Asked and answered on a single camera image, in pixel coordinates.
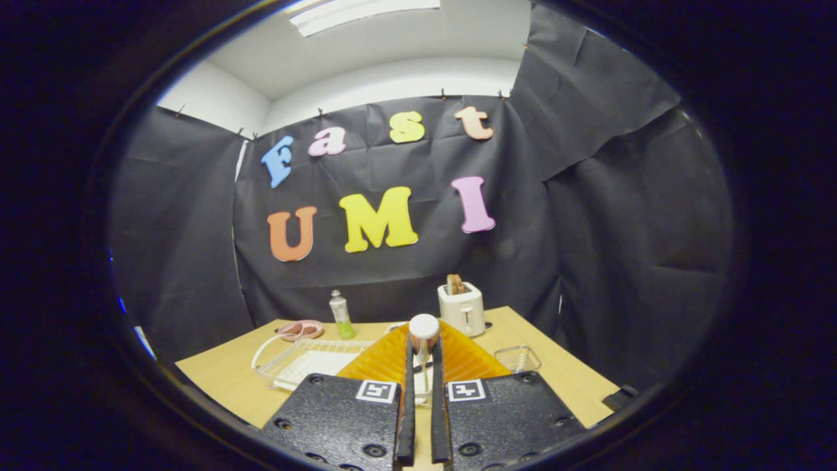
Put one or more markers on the black backdrop cloth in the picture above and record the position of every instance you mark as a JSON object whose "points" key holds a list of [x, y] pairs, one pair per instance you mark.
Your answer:
{"points": [[621, 229]]}

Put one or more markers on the clear bottle with green liquid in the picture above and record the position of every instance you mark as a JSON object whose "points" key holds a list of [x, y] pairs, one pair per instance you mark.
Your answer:
{"points": [[341, 317]]}

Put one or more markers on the small pink plate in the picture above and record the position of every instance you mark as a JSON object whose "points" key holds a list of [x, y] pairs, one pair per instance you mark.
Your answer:
{"points": [[301, 337]]}

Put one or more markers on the ceiling light panel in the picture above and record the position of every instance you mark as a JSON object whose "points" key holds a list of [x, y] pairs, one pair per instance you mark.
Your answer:
{"points": [[359, 13]]}

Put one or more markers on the white toaster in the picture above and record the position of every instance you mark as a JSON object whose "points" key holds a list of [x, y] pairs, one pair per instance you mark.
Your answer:
{"points": [[461, 314]]}

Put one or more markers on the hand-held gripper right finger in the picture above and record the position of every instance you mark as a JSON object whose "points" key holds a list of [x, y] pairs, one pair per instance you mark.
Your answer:
{"points": [[510, 418]]}

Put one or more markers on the clear plastic basket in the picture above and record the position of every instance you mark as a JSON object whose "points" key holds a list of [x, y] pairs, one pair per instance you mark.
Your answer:
{"points": [[516, 360]]}

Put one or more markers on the brown bread slice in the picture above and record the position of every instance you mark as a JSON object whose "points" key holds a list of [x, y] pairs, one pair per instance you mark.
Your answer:
{"points": [[451, 285], [460, 285]]}

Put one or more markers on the small black clamp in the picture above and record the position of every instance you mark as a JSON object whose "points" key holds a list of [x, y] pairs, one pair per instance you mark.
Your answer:
{"points": [[619, 398]]}

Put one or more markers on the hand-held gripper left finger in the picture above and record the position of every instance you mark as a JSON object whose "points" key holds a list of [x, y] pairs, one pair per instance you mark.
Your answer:
{"points": [[340, 418]]}

